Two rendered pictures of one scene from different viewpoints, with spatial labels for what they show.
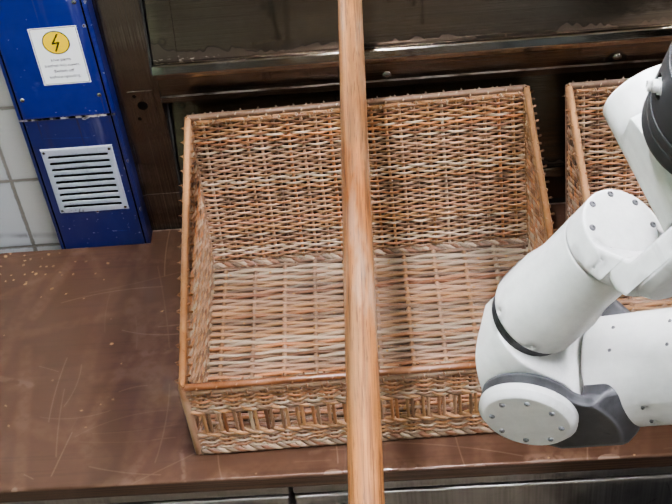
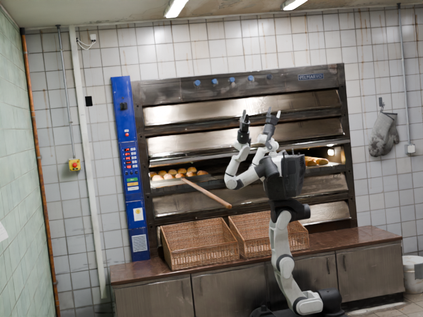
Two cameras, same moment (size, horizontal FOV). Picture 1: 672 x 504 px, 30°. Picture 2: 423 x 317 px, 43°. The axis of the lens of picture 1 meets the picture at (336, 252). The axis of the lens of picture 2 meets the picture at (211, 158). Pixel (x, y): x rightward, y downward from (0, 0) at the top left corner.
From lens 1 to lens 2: 3.11 m
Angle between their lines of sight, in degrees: 42
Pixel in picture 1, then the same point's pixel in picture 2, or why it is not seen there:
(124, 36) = (149, 211)
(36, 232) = (126, 260)
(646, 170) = (238, 145)
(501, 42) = (216, 207)
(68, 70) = (139, 217)
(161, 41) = (156, 211)
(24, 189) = (125, 248)
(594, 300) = (235, 164)
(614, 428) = (240, 183)
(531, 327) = (230, 170)
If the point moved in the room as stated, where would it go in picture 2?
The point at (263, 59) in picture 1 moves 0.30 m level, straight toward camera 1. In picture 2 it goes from (175, 212) to (185, 217)
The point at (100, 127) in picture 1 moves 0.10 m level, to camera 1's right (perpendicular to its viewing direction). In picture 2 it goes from (143, 230) to (155, 228)
